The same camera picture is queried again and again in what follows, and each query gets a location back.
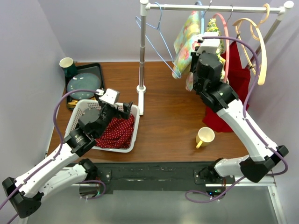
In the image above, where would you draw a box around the pastel floral skirt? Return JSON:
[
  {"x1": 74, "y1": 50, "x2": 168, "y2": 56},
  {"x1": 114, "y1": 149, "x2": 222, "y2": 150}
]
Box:
[{"x1": 171, "y1": 11, "x2": 201, "y2": 79}]

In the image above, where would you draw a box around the red polka dot skirt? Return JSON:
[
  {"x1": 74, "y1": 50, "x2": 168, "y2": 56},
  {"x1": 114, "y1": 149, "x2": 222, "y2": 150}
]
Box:
[{"x1": 96, "y1": 114, "x2": 135, "y2": 149}]

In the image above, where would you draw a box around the blue wire hanger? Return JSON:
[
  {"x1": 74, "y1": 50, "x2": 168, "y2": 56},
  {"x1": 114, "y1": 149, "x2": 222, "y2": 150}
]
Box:
[{"x1": 135, "y1": 0, "x2": 182, "y2": 79}]

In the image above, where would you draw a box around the light blue plastic hanger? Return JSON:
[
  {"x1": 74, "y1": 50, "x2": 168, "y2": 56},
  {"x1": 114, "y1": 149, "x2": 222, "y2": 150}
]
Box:
[{"x1": 195, "y1": 0, "x2": 205, "y2": 34}]

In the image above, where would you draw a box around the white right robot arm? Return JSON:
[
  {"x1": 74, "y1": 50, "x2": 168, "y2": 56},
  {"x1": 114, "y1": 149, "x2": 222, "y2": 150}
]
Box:
[{"x1": 190, "y1": 51, "x2": 289, "y2": 183}]

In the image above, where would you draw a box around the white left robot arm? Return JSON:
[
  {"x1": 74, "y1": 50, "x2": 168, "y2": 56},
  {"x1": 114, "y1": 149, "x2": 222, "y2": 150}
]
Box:
[{"x1": 2, "y1": 100, "x2": 140, "y2": 218}]

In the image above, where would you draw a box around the pink plastic hanger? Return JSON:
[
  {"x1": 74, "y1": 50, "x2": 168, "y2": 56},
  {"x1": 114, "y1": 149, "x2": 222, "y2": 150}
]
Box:
[{"x1": 212, "y1": 13, "x2": 230, "y2": 84}]

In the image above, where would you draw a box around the white plastic mesh basket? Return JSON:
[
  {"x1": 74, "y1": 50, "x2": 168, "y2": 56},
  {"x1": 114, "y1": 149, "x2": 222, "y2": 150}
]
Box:
[{"x1": 64, "y1": 99, "x2": 140, "y2": 153}]

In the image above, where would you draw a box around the gold cutlery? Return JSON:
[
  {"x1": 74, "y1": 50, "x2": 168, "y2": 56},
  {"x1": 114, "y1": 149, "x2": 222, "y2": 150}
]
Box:
[{"x1": 66, "y1": 92, "x2": 95, "y2": 108}]

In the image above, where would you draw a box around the yellow lemon print garment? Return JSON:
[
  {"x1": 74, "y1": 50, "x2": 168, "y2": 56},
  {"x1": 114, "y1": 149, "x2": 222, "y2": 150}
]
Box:
[{"x1": 206, "y1": 18, "x2": 226, "y2": 81}]

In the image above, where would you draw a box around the teal ceramic plate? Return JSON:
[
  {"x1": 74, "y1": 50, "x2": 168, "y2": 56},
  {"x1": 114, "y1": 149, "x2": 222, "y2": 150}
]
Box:
[{"x1": 67, "y1": 73, "x2": 101, "y2": 100}]

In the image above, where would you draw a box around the black tray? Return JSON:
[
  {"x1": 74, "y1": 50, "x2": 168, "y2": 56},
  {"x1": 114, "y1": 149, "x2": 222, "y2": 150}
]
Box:
[{"x1": 66, "y1": 63, "x2": 106, "y2": 111}]

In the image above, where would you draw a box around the plain red garment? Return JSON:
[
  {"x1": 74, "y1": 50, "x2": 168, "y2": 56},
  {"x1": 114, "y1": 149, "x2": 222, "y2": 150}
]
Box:
[{"x1": 202, "y1": 42, "x2": 250, "y2": 133}]

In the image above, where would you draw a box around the dark green cup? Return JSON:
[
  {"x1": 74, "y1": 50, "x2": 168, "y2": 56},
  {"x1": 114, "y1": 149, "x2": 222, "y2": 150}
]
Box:
[{"x1": 59, "y1": 57, "x2": 78, "y2": 78}]

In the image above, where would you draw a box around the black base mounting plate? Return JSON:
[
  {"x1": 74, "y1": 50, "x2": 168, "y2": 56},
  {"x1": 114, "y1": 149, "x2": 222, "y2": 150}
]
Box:
[{"x1": 84, "y1": 161, "x2": 239, "y2": 194}]

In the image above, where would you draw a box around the yellow mug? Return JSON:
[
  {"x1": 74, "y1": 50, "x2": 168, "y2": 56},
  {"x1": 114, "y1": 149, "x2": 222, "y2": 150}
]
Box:
[{"x1": 196, "y1": 127, "x2": 215, "y2": 149}]

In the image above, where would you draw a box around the silver white clothes rack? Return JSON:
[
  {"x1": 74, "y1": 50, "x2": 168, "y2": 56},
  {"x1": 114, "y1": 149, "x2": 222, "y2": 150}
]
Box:
[{"x1": 136, "y1": 0, "x2": 294, "y2": 116}]

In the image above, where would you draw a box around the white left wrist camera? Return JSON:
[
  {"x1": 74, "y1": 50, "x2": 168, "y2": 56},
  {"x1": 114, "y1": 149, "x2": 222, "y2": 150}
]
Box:
[{"x1": 95, "y1": 88, "x2": 120, "y2": 107}]

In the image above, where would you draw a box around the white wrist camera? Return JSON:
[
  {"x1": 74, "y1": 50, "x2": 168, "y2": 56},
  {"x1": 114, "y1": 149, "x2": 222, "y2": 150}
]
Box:
[
  {"x1": 196, "y1": 35, "x2": 220, "y2": 55},
  {"x1": 95, "y1": 88, "x2": 120, "y2": 107}
]

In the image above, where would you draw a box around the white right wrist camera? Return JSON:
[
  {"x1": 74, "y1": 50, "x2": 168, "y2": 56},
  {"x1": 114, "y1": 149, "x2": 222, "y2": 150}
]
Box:
[{"x1": 196, "y1": 35, "x2": 220, "y2": 55}]

